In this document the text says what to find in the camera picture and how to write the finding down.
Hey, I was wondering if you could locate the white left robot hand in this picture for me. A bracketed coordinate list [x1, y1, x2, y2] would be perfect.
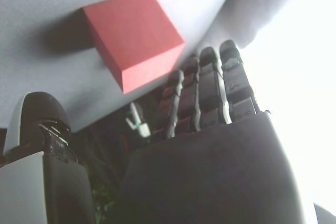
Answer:
[0, 39, 310, 224]

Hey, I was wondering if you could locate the red cube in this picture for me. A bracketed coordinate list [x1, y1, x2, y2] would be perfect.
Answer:
[82, 0, 186, 95]

